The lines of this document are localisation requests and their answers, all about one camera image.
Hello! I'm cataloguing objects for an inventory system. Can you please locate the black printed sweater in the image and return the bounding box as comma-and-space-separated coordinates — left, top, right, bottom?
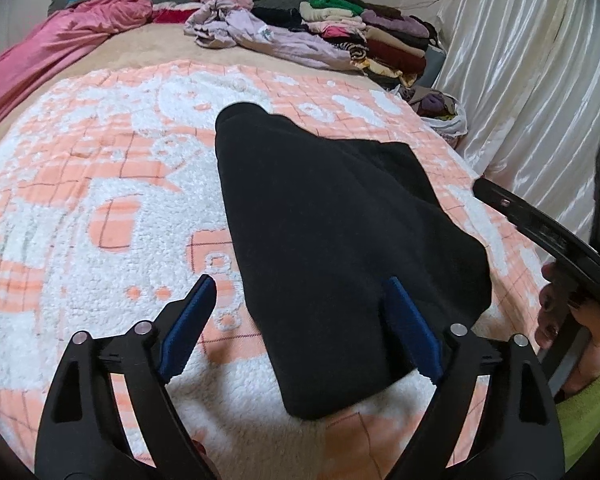
215, 103, 492, 420

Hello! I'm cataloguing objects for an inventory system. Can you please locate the green sleeve forearm right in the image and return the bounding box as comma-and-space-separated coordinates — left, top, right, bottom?
556, 377, 600, 470

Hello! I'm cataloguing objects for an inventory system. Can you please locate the bag of clothes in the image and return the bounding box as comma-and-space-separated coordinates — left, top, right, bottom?
398, 86, 468, 148

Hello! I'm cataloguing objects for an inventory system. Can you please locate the stack of folded clothes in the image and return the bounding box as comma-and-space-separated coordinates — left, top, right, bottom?
251, 0, 449, 89

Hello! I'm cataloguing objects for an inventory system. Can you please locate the person's right hand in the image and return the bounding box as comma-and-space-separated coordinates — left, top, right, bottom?
534, 262, 600, 395

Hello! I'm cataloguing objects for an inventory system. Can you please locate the orange white patterned blanket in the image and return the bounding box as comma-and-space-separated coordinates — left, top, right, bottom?
0, 61, 543, 479

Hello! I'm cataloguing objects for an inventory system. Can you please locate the cream satin curtain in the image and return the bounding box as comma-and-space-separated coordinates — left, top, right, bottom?
437, 0, 600, 238

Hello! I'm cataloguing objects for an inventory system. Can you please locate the pink velvet quilt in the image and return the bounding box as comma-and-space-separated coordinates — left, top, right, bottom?
0, 0, 152, 122

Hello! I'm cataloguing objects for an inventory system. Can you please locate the beige bed sheet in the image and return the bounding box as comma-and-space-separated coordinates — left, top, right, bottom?
0, 24, 379, 142

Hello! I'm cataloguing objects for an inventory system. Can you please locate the red cloth near pillows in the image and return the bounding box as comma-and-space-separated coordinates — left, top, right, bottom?
150, 8, 195, 24

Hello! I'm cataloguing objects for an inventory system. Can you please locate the lilac crumpled garment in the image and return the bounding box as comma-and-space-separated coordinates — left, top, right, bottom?
184, 0, 358, 72

